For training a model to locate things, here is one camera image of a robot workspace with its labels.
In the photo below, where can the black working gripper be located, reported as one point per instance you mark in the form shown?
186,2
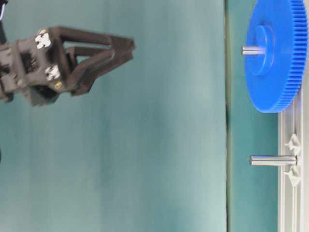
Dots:
41,69

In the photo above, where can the large blue plastic gear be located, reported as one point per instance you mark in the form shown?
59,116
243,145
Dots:
280,30

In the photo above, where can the steel shaft with bracket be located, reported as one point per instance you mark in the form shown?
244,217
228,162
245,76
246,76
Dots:
292,161
253,50

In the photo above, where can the aluminium extrusion rail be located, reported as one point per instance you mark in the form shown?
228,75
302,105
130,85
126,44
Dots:
293,191

